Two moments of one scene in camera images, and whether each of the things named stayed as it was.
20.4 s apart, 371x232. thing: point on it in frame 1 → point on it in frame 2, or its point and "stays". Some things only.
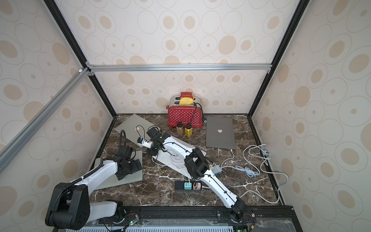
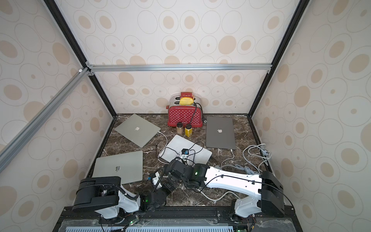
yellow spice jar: (188, 130) stays
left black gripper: (136, 167) → (168, 191)
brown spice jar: (179, 131) stays
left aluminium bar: (8, 151) stays
